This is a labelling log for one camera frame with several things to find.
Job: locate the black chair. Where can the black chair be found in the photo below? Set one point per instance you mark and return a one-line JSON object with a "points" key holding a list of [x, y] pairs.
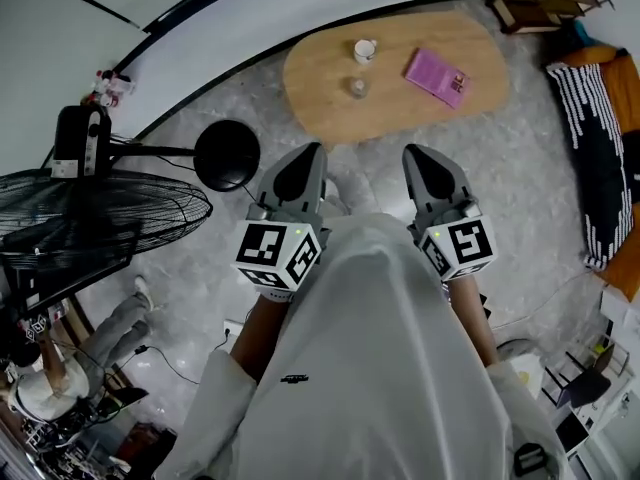
{"points": [[582, 380]]}

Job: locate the round white floor device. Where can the round white floor device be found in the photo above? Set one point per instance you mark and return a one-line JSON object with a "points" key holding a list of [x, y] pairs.
{"points": [[515, 346]]}

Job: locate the person's left forearm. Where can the person's left forearm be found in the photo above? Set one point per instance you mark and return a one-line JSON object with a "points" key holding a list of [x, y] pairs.
{"points": [[262, 335]]}

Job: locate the person's right forearm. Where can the person's right forearm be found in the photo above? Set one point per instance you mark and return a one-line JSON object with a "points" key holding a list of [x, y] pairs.
{"points": [[472, 318]]}

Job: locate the group of small bottles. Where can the group of small bottles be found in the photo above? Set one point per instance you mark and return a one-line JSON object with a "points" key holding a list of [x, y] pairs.
{"points": [[112, 88]]}

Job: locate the person's white shirt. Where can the person's white shirt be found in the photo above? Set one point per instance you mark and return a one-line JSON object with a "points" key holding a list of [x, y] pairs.
{"points": [[375, 348]]}

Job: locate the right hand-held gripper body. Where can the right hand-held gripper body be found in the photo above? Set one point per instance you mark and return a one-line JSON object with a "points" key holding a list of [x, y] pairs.
{"points": [[457, 203]]}

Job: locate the white mug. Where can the white mug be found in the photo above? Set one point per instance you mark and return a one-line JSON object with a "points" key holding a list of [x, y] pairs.
{"points": [[364, 51]]}

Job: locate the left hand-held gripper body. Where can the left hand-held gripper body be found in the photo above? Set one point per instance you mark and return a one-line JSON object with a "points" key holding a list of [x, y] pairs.
{"points": [[300, 208]]}

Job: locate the black white striped pillow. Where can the black white striped pillow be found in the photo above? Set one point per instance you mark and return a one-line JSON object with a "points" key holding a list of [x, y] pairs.
{"points": [[595, 158]]}

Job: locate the oval wooden coffee table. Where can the oval wooden coffee table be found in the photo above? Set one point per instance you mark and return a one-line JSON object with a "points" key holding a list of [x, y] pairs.
{"points": [[390, 113]]}

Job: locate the white power strip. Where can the white power strip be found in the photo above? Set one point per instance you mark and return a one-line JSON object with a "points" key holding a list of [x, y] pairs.
{"points": [[233, 329]]}

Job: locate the pink book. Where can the pink book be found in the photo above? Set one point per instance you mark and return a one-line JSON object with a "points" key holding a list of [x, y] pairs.
{"points": [[436, 77]]}

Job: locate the small clear glass container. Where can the small clear glass container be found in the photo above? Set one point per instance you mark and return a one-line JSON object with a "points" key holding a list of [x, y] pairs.
{"points": [[359, 87]]}

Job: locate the black pedestal fan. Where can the black pedestal fan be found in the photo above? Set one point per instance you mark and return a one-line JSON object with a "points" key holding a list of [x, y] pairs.
{"points": [[100, 208]]}

